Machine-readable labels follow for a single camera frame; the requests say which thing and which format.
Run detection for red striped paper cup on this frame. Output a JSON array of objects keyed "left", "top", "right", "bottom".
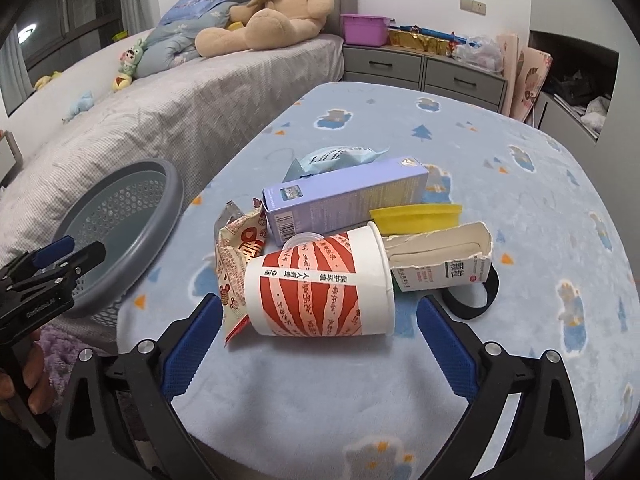
[{"left": 244, "top": 221, "right": 396, "bottom": 337}]

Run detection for light blue wipes packet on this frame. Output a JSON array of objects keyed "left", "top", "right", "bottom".
[{"left": 282, "top": 145, "right": 390, "bottom": 183}]

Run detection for plush doll with green hat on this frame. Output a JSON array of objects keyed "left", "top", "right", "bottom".
[{"left": 119, "top": 39, "right": 151, "bottom": 75}]

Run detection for light blue plush toy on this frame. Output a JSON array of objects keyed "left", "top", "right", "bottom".
[{"left": 62, "top": 91, "right": 96, "bottom": 123}]

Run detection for pink folded play mat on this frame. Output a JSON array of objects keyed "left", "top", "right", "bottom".
[{"left": 497, "top": 34, "right": 553, "bottom": 121}]

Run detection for clear plastic lid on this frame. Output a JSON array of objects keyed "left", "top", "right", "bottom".
[{"left": 283, "top": 231, "right": 323, "bottom": 250}]

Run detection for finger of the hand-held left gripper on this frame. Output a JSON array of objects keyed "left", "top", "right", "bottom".
[
  {"left": 10, "top": 241, "right": 107, "bottom": 295},
  {"left": 0, "top": 237, "right": 76, "bottom": 286}
]

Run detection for blue printed pillow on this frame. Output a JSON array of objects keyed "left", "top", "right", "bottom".
[{"left": 159, "top": 0, "right": 232, "bottom": 26}]

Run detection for clear plastic bag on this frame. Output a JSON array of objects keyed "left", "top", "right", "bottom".
[{"left": 452, "top": 35, "right": 503, "bottom": 73}]

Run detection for large beige teddy bear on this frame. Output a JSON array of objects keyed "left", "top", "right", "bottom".
[{"left": 194, "top": 0, "right": 335, "bottom": 57}]

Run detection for torn white milk carton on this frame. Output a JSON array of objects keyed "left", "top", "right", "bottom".
[{"left": 384, "top": 221, "right": 495, "bottom": 293}]

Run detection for lavender cardboard box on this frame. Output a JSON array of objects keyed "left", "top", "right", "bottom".
[{"left": 262, "top": 155, "right": 430, "bottom": 247}]

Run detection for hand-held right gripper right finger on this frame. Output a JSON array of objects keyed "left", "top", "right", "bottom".
[{"left": 416, "top": 294, "right": 587, "bottom": 480}]

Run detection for bed with grey checked sheet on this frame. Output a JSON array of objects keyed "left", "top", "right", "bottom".
[{"left": 0, "top": 35, "right": 346, "bottom": 261}]

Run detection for blue patterned stick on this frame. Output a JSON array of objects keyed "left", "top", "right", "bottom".
[{"left": 390, "top": 22, "right": 468, "bottom": 43}]

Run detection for grey perforated plastic basket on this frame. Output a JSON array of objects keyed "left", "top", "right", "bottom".
[{"left": 0, "top": 158, "right": 185, "bottom": 346}]

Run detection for gold gift box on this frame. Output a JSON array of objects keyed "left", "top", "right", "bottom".
[{"left": 389, "top": 29, "right": 453, "bottom": 56}]

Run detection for red and cream snack wrapper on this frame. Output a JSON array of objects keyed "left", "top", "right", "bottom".
[{"left": 214, "top": 199, "right": 268, "bottom": 346}]

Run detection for light blue quilt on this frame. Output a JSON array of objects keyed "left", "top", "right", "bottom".
[{"left": 131, "top": 2, "right": 251, "bottom": 80}]

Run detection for dark window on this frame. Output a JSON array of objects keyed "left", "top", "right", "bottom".
[{"left": 0, "top": 0, "right": 126, "bottom": 106}]

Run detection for black strap loop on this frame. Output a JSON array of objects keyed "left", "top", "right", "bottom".
[{"left": 442, "top": 262, "right": 500, "bottom": 321}]

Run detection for purple fuzzy cloth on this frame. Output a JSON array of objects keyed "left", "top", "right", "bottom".
[{"left": 40, "top": 325, "right": 121, "bottom": 361}]

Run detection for grey drawer dresser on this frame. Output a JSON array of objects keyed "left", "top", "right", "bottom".
[{"left": 342, "top": 42, "right": 508, "bottom": 111}]

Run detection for purple plastic box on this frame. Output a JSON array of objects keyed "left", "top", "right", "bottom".
[{"left": 340, "top": 13, "right": 396, "bottom": 46}]

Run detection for person's left hand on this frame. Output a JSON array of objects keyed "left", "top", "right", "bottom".
[{"left": 0, "top": 342, "right": 55, "bottom": 428}]

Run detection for yellow plastic bowl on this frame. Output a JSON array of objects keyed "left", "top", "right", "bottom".
[{"left": 369, "top": 203, "right": 463, "bottom": 235}]

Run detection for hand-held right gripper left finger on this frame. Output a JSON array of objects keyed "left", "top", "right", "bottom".
[{"left": 54, "top": 292, "right": 224, "bottom": 480}]

